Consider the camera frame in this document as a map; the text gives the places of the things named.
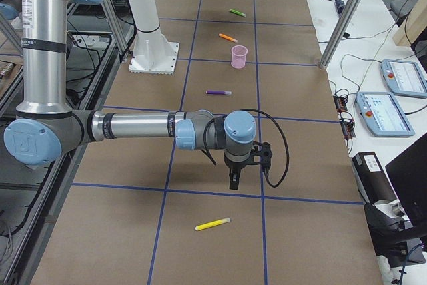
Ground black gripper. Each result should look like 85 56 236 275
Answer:
224 155 252 190

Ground yellow highlighter pen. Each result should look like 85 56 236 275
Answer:
195 217 231 231

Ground green highlighter pen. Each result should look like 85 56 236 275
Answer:
229 9 247 17

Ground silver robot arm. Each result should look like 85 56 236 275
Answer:
3 0 257 190

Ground purple highlighter pen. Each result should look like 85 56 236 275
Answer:
205 90 232 95

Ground pink plastic pen holder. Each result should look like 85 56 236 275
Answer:
231 45 248 69

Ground orange highlighter pen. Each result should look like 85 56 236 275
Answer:
218 33 238 43

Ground small circuit board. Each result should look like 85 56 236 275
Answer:
333 95 348 113

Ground black box with label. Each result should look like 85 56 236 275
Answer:
351 152 397 205

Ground near blue teach pendant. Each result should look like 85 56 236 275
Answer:
356 92 415 137

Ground blue teach pendant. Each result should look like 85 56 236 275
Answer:
356 92 415 137
381 59 426 99

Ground black computer monitor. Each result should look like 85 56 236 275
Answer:
386 135 426 226

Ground far blue teach pendant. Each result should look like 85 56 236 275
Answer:
381 59 426 99

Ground wooden board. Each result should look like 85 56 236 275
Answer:
393 0 426 46

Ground wrist black camera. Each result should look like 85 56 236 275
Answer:
250 141 273 170

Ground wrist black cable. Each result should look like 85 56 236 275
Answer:
203 108 290 188

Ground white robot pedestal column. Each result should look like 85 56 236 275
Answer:
128 0 179 75

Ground aluminium frame post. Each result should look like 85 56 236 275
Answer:
319 0 360 69

